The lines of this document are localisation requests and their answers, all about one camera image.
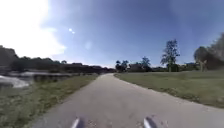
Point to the row of trees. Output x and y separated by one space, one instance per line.
140 66

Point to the grey asphalt path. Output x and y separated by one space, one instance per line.
110 96

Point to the tall lone tree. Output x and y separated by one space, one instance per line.
170 53

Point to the robot's own part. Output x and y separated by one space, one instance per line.
75 123
147 122

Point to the dark wood of trees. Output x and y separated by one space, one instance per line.
43 64

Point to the grass field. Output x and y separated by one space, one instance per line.
186 83

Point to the grass strip beside water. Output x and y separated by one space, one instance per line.
30 100

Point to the large tree clump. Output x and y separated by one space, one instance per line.
210 55

